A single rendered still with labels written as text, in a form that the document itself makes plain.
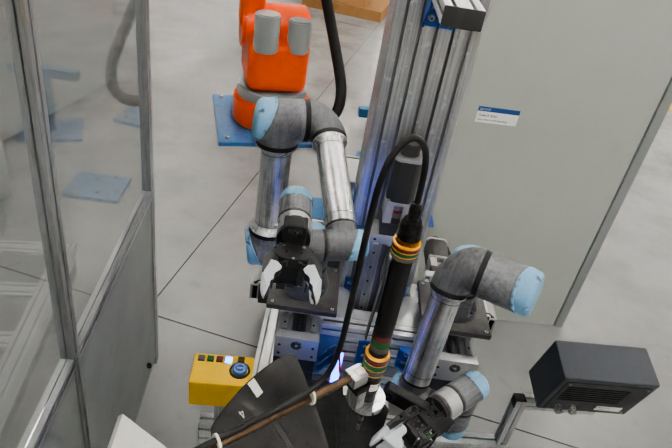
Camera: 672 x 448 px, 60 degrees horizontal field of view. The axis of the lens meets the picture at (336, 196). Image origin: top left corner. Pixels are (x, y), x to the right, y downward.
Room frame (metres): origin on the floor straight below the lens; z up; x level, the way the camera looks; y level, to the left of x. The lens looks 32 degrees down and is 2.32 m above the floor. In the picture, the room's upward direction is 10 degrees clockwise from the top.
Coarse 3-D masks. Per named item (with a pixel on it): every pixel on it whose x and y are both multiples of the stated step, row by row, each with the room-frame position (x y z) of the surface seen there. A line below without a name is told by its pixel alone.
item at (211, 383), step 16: (192, 368) 1.02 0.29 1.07; (208, 368) 1.03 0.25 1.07; (224, 368) 1.04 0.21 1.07; (192, 384) 0.98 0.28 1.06; (208, 384) 0.98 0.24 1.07; (224, 384) 0.99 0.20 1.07; (240, 384) 0.99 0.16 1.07; (192, 400) 0.98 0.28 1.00; (208, 400) 0.98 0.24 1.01; (224, 400) 0.98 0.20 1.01
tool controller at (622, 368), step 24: (552, 360) 1.13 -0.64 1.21; (576, 360) 1.11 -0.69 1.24; (600, 360) 1.12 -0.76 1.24; (624, 360) 1.14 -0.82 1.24; (648, 360) 1.15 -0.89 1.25; (552, 384) 1.09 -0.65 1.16; (576, 384) 1.06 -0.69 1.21; (600, 384) 1.07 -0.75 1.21; (624, 384) 1.08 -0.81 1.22; (648, 384) 1.08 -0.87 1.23; (552, 408) 1.11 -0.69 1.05; (576, 408) 1.11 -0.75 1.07; (600, 408) 1.11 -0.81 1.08; (624, 408) 1.11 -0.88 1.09
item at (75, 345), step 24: (24, 0) 1.04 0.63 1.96; (144, 0) 1.89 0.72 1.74; (24, 24) 1.04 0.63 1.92; (144, 24) 1.89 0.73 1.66; (24, 48) 1.04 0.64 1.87; (144, 48) 1.89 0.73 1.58; (144, 72) 1.89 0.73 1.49; (144, 96) 1.89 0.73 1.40; (48, 120) 1.08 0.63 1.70; (48, 144) 1.06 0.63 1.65; (48, 168) 1.05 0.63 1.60; (48, 192) 1.04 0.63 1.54; (48, 216) 1.04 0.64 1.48; (120, 264) 1.47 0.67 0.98; (72, 312) 1.07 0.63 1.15; (96, 312) 1.22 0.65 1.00; (72, 336) 1.05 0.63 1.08; (72, 360) 1.04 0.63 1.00; (48, 408) 0.88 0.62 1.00
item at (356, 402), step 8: (352, 368) 0.69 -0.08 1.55; (352, 376) 0.67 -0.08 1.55; (360, 376) 0.67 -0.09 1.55; (368, 376) 0.68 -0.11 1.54; (352, 384) 0.66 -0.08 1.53; (360, 384) 0.67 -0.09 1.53; (368, 384) 0.68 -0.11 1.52; (352, 392) 0.68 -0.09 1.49; (360, 392) 0.66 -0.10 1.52; (352, 400) 0.68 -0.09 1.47; (360, 400) 0.68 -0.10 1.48; (376, 400) 0.70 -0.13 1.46; (384, 400) 0.70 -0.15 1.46; (352, 408) 0.68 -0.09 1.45; (360, 408) 0.68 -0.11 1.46; (368, 408) 0.68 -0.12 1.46; (376, 408) 0.68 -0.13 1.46
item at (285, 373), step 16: (272, 368) 0.76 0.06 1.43; (288, 368) 0.78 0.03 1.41; (272, 384) 0.74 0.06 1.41; (288, 384) 0.75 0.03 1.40; (304, 384) 0.77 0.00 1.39; (240, 400) 0.68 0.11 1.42; (256, 400) 0.70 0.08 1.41; (272, 400) 0.71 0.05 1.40; (224, 416) 0.65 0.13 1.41; (288, 416) 0.70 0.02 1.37; (304, 416) 0.72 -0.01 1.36; (256, 432) 0.66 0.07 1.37; (272, 432) 0.67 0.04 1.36; (288, 432) 0.68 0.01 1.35; (304, 432) 0.69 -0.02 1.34; (320, 432) 0.71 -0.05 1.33
